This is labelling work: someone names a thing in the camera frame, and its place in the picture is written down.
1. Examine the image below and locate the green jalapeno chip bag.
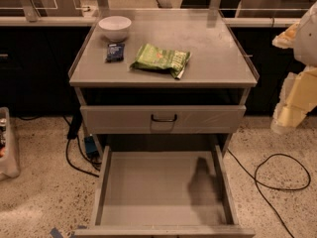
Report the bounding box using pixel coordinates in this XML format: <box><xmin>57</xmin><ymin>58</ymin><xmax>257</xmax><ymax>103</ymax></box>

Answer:
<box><xmin>130</xmin><ymin>44</ymin><xmax>191</xmax><ymax>79</ymax></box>

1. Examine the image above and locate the clear plastic storage bin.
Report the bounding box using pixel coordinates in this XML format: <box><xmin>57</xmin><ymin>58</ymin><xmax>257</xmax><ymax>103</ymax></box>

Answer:
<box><xmin>0</xmin><ymin>107</ymin><xmax>20</xmax><ymax>180</ymax></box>

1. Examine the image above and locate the black floor cable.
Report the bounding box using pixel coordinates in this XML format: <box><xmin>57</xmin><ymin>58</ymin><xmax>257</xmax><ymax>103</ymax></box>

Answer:
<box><xmin>62</xmin><ymin>116</ymin><xmax>102</xmax><ymax>179</ymax></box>
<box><xmin>227</xmin><ymin>148</ymin><xmax>312</xmax><ymax>238</ymax></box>

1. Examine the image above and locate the black floor cable right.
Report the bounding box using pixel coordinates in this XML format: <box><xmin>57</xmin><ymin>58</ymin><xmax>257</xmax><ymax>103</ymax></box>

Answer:
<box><xmin>227</xmin><ymin>148</ymin><xmax>312</xmax><ymax>238</ymax></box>

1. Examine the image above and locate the black floor cable left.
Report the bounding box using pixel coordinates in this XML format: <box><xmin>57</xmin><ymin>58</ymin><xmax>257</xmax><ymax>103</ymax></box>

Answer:
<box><xmin>62</xmin><ymin>116</ymin><xmax>102</xmax><ymax>179</ymax></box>

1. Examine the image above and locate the closed grey top drawer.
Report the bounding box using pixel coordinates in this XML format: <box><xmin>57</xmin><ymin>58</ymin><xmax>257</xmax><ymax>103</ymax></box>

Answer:
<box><xmin>80</xmin><ymin>105</ymin><xmax>246</xmax><ymax>134</ymax></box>

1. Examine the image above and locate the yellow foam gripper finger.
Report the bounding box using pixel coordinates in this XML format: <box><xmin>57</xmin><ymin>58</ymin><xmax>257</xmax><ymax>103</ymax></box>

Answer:
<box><xmin>270</xmin><ymin>66</ymin><xmax>317</xmax><ymax>134</ymax></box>
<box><xmin>272</xmin><ymin>22</ymin><xmax>299</xmax><ymax>49</ymax></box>

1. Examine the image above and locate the open grey middle drawer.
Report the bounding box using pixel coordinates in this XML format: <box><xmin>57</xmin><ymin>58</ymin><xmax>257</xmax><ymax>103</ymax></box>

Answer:
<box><xmin>75</xmin><ymin>148</ymin><xmax>255</xmax><ymax>238</ymax></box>

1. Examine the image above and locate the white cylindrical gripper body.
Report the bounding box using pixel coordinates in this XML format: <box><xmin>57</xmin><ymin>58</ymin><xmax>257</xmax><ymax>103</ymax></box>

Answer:
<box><xmin>293</xmin><ymin>2</ymin><xmax>317</xmax><ymax>66</ymax></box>

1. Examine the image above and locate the grey drawer cabinet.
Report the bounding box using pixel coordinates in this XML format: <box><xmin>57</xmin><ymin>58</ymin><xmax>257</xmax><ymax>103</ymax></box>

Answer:
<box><xmin>70</xmin><ymin>9</ymin><xmax>258</xmax><ymax>238</ymax></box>

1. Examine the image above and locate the dark blue snack packet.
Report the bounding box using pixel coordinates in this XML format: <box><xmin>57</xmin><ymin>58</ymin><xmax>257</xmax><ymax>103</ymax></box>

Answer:
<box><xmin>106</xmin><ymin>44</ymin><xmax>125</xmax><ymax>62</ymax></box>

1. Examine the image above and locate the white ceramic bowl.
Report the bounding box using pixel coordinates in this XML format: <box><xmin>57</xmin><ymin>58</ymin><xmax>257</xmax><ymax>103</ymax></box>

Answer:
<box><xmin>98</xmin><ymin>16</ymin><xmax>132</xmax><ymax>42</ymax></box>

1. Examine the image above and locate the black drawer handle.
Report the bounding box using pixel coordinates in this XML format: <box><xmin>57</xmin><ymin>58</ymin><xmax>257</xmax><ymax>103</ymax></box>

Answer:
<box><xmin>151</xmin><ymin>114</ymin><xmax>177</xmax><ymax>123</ymax></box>

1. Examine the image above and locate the blue tape on floor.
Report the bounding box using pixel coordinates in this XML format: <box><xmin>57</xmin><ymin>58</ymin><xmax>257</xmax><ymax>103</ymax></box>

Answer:
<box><xmin>49</xmin><ymin>225</ymin><xmax>87</xmax><ymax>238</ymax></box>

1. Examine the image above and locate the blue power adapter box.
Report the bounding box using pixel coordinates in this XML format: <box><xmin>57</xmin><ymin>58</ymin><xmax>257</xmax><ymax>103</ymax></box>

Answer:
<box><xmin>84</xmin><ymin>136</ymin><xmax>98</xmax><ymax>158</ymax></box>

